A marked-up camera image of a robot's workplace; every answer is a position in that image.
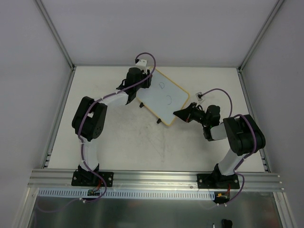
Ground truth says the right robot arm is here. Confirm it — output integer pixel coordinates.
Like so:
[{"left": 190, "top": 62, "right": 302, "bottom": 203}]
[{"left": 173, "top": 103, "right": 266, "bottom": 190}]

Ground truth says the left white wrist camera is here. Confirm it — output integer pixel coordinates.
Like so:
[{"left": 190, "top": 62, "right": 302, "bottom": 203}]
[{"left": 135, "top": 58, "right": 147, "bottom": 74}]

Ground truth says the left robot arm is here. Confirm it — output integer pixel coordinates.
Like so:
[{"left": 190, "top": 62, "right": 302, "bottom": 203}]
[{"left": 71, "top": 66, "right": 152, "bottom": 186}]

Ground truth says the left aluminium frame post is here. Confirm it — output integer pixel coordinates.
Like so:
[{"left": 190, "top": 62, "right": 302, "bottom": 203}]
[{"left": 34, "top": 0, "right": 75, "bottom": 70}]

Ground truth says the yellow framed whiteboard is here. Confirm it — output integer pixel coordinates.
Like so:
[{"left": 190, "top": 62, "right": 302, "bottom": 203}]
[{"left": 137, "top": 69, "right": 190, "bottom": 126}]

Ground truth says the aluminium frame post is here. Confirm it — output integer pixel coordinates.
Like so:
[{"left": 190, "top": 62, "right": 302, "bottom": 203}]
[
  {"left": 238, "top": 0, "right": 285, "bottom": 72},
  {"left": 34, "top": 0, "right": 75, "bottom": 70}
]

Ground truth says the right aluminium frame post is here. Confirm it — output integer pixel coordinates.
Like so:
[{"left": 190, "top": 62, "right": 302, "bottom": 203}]
[{"left": 238, "top": 0, "right": 285, "bottom": 72}]

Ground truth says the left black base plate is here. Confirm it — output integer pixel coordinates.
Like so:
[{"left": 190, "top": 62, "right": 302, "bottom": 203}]
[{"left": 71, "top": 170, "right": 114, "bottom": 187}]

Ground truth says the slotted white cable duct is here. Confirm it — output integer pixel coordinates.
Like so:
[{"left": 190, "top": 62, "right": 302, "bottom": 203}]
[{"left": 38, "top": 188, "right": 215, "bottom": 201}]

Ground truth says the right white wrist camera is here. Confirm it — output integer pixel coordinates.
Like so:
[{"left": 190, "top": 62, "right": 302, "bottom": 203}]
[{"left": 195, "top": 92, "right": 204, "bottom": 102}]

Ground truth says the aluminium mounting rail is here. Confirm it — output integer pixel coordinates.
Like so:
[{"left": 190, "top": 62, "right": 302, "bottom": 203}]
[{"left": 27, "top": 169, "right": 285, "bottom": 192}]

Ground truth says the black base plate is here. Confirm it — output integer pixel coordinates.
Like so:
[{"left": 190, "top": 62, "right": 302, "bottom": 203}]
[
  {"left": 197, "top": 173, "right": 240, "bottom": 190},
  {"left": 71, "top": 170, "right": 114, "bottom": 187}
]

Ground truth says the black object at bottom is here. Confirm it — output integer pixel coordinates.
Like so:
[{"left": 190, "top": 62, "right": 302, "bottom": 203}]
[{"left": 222, "top": 219, "right": 233, "bottom": 228}]

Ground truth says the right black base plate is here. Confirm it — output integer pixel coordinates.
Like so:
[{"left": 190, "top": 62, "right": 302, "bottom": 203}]
[{"left": 197, "top": 173, "right": 240, "bottom": 190}]

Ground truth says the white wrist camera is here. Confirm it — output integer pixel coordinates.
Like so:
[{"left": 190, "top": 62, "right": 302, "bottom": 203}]
[
  {"left": 135, "top": 58, "right": 147, "bottom": 74},
  {"left": 195, "top": 92, "right": 204, "bottom": 102}
]

